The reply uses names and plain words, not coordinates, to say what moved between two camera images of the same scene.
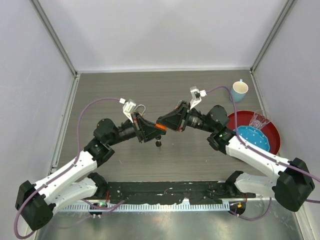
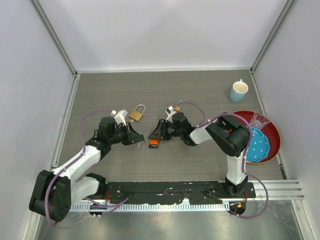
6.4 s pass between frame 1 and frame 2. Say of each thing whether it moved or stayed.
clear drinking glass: stayed
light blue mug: stayed
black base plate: stayed
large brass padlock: stayed
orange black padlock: moved
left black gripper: moved
